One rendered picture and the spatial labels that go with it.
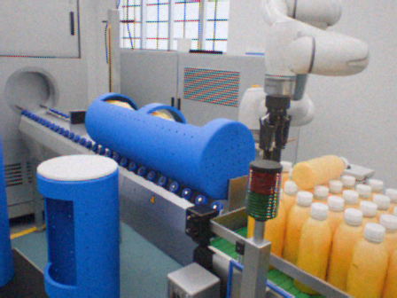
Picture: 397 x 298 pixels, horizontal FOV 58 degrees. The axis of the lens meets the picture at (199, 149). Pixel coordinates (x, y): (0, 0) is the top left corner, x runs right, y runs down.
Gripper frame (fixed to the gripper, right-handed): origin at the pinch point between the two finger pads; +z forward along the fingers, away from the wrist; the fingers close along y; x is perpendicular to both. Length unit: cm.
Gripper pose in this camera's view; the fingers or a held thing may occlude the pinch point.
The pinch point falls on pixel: (271, 160)
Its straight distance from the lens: 115.5
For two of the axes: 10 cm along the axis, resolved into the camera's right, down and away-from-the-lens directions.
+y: -7.6, 1.3, -6.4
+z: -0.5, 9.6, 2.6
